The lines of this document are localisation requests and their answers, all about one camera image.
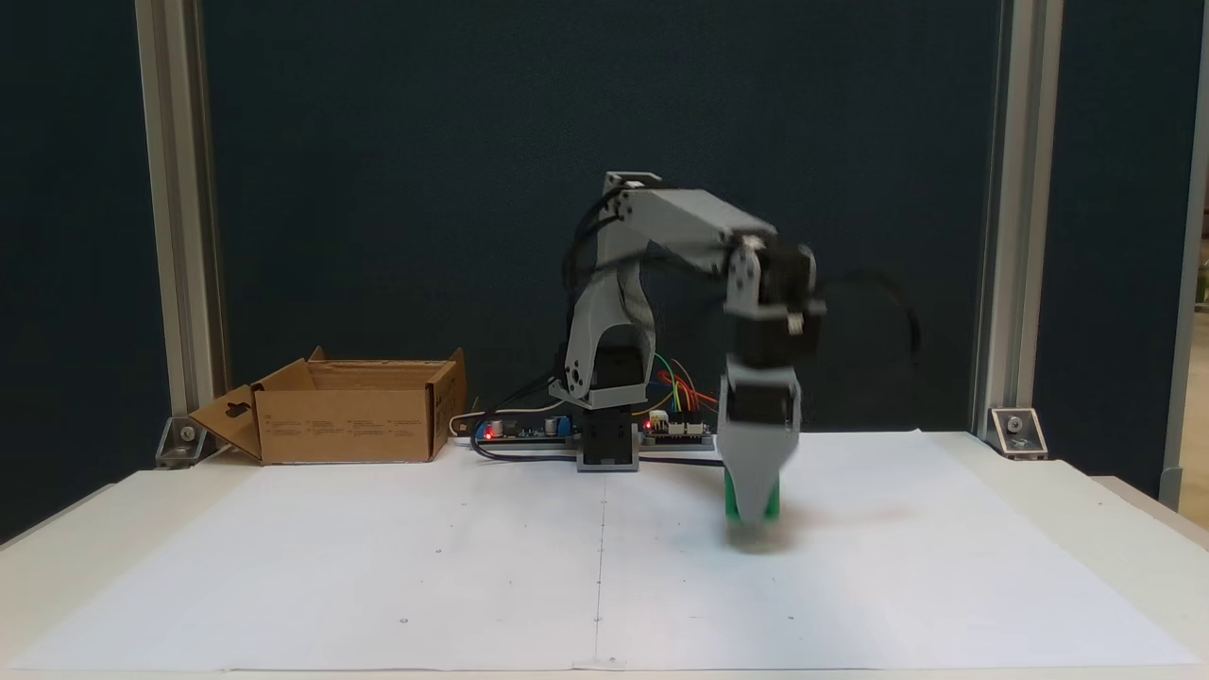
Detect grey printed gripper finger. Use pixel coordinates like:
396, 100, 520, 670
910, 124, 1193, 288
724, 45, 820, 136
723, 438, 801, 528

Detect green die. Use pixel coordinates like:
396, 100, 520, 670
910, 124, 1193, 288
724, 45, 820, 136
724, 467, 782, 523

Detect circuit board with white connector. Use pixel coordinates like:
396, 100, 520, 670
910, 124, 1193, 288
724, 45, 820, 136
639, 409, 721, 451

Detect circuit board with blue parts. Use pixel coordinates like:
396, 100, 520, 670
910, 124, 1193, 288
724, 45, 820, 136
469, 413, 579, 452

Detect open cardboard box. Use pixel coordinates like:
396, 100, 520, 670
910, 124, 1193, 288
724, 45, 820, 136
189, 347, 468, 465

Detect thick black power cable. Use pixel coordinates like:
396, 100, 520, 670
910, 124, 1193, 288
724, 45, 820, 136
470, 430, 728, 468

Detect coloured jumper wires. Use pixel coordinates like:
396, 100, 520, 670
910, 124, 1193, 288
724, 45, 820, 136
650, 354, 724, 426

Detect black arm wire bundle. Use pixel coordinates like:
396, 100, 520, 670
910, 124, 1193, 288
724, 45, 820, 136
472, 184, 922, 445

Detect metal corner bracket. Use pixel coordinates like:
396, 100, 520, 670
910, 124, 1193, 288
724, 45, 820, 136
989, 407, 1047, 461
156, 416, 223, 470

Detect aluminium frame post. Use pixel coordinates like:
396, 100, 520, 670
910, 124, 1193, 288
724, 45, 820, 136
1160, 0, 1209, 511
970, 0, 1064, 440
135, 0, 228, 445

